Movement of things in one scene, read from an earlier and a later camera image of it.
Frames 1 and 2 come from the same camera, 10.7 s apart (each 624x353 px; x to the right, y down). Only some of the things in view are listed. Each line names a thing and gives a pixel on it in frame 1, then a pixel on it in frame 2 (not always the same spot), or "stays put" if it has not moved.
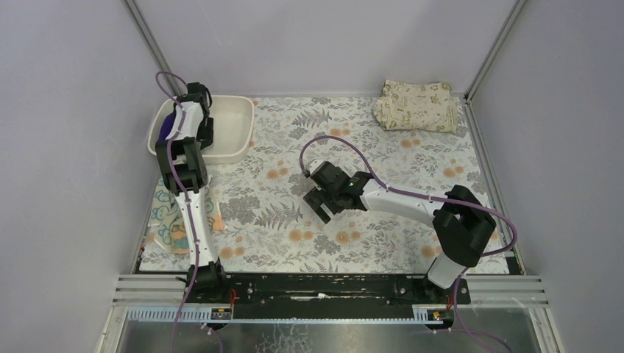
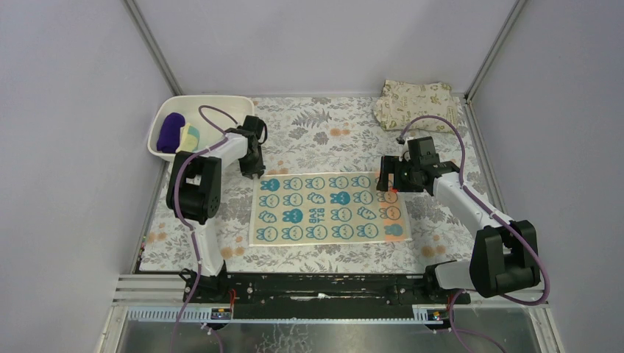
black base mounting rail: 338,296 stays put
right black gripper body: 322,198 -> 390,178
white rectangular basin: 233,126 stays put
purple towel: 167,126 stays put
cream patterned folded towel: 426,106 stays put
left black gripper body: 199,95 -> 250,162
